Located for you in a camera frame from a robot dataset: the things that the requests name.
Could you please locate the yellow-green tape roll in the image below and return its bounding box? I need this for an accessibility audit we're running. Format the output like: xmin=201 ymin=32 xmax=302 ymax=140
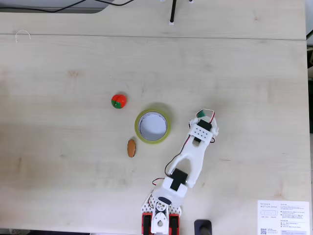
xmin=134 ymin=109 xmax=172 ymax=144

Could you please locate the orange toy carrot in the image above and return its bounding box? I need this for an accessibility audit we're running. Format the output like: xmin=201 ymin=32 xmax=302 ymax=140
xmin=127 ymin=139 xmax=136 ymax=158

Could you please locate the black desk clamp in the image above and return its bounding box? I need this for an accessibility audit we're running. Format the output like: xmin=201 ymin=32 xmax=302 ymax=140
xmin=194 ymin=219 xmax=212 ymax=235

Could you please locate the red table clamp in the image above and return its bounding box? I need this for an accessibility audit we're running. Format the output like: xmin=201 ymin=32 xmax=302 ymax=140
xmin=142 ymin=212 xmax=153 ymax=235
xmin=169 ymin=213 xmax=180 ymax=235

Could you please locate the red green toy tomato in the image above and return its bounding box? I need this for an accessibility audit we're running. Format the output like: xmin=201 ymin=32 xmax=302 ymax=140
xmin=111 ymin=94 xmax=127 ymax=109

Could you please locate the white printed paper sheet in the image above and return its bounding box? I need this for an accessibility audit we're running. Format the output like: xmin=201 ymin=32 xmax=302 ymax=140
xmin=257 ymin=200 xmax=310 ymax=235

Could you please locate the black stand pole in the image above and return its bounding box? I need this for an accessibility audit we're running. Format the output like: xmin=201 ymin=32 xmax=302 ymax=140
xmin=168 ymin=0 xmax=178 ymax=26

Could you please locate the grey mat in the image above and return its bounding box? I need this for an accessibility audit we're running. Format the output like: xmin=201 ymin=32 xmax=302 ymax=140
xmin=0 ymin=4 xmax=106 ymax=14

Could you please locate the black cable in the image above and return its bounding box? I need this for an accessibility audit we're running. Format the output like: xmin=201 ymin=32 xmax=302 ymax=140
xmin=0 ymin=0 xmax=134 ymax=13

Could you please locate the thin white wire hook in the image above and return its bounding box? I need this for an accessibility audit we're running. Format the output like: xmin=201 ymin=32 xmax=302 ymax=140
xmin=15 ymin=29 xmax=31 ymax=44

